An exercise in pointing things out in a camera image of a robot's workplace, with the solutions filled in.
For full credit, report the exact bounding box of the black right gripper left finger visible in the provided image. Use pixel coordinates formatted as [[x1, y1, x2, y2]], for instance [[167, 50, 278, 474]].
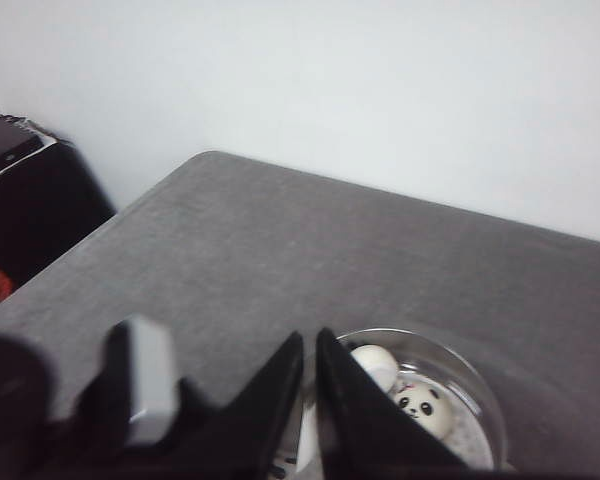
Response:
[[129, 332, 304, 479]]

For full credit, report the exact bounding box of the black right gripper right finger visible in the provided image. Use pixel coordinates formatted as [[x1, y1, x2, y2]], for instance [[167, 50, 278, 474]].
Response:
[[316, 328, 478, 479]]

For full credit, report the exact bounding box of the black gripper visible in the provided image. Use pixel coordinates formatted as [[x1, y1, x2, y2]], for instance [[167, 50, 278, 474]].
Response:
[[0, 336, 215, 479]]

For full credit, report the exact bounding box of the panda bun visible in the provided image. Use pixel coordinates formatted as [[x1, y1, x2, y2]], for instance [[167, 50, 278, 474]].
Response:
[[351, 345, 399, 393], [269, 393, 318, 479], [393, 379, 454, 440]]

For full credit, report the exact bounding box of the stainless steel steamer pot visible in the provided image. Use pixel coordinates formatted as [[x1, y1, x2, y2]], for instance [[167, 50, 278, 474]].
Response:
[[294, 327, 509, 474]]

